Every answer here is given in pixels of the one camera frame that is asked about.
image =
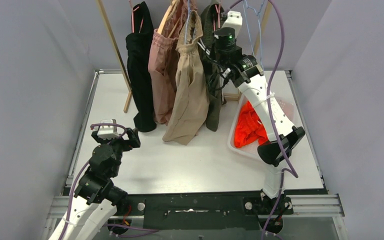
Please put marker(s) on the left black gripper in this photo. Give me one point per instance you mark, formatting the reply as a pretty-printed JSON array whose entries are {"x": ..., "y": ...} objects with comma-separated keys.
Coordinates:
[{"x": 129, "y": 139}]

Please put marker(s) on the beige shorts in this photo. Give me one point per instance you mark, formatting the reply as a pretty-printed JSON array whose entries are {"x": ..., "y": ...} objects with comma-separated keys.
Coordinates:
[{"x": 191, "y": 102}]

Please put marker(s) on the olive green shorts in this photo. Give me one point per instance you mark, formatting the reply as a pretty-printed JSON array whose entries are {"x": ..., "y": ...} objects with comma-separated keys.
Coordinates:
[{"x": 210, "y": 70}]

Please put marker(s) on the orange shorts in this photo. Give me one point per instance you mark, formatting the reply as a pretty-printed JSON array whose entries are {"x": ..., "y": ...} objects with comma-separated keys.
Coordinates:
[{"x": 249, "y": 128}]

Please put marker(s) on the pink hanger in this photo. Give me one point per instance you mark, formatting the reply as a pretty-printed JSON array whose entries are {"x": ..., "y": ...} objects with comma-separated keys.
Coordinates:
[
  {"x": 137, "y": 18},
  {"x": 217, "y": 16}
]

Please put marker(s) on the light blue wire hanger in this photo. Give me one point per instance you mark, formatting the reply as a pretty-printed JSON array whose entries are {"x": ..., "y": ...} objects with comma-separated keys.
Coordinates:
[{"x": 253, "y": 15}]

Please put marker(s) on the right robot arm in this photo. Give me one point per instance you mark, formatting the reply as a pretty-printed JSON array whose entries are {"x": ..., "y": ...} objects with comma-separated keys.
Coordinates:
[{"x": 247, "y": 75}]

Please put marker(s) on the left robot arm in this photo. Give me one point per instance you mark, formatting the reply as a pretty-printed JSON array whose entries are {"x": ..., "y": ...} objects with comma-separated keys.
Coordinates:
[{"x": 93, "y": 197}]

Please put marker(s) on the pink shorts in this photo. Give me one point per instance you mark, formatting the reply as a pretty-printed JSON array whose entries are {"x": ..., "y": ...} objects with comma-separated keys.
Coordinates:
[{"x": 163, "y": 63}]

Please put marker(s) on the black shorts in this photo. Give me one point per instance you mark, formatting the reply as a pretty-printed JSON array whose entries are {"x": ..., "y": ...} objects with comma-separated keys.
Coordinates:
[{"x": 138, "y": 47}]

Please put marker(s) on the pink hanger on black shorts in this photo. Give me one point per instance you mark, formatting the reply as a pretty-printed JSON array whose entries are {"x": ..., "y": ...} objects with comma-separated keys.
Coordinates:
[{"x": 137, "y": 18}]

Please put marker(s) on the wooden hanger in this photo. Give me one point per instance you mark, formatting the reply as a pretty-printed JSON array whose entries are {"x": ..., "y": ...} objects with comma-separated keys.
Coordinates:
[{"x": 173, "y": 5}]

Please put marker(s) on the wooden clothes rack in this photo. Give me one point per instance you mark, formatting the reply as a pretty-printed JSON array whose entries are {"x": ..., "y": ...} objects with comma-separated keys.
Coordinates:
[{"x": 262, "y": 22}]

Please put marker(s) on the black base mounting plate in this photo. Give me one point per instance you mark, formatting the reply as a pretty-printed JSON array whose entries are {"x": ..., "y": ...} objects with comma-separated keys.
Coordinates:
[{"x": 209, "y": 210}]

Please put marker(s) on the white plastic basket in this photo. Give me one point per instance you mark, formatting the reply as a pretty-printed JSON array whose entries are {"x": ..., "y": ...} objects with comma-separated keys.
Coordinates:
[{"x": 290, "y": 111}]

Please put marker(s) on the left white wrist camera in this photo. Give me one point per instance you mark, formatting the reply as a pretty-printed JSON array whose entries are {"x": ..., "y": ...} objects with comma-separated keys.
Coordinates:
[{"x": 107, "y": 131}]

